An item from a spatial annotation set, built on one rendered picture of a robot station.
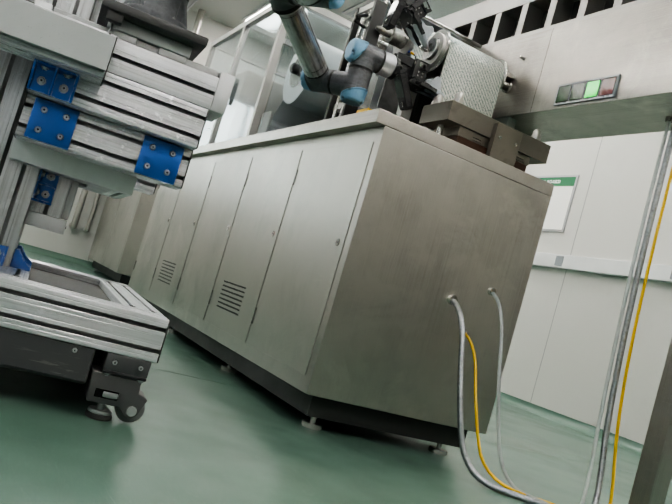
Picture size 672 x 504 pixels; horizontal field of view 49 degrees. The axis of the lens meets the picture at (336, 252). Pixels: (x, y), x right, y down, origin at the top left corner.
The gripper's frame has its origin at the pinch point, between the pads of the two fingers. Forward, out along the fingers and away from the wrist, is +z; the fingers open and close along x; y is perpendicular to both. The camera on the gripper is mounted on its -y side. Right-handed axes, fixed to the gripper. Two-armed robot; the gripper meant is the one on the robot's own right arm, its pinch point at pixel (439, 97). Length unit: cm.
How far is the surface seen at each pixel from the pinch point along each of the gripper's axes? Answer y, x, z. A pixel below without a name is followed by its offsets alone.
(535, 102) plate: 8.5, -10.8, 29.3
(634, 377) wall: -66, 121, 262
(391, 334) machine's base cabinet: -77, -26, -9
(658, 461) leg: -89, -77, 45
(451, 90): 3.7, -0.3, 3.4
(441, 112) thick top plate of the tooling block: -9.5, -15.5, -7.2
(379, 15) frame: 29.8, 33.0, -14.0
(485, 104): 4.5, -0.2, 17.7
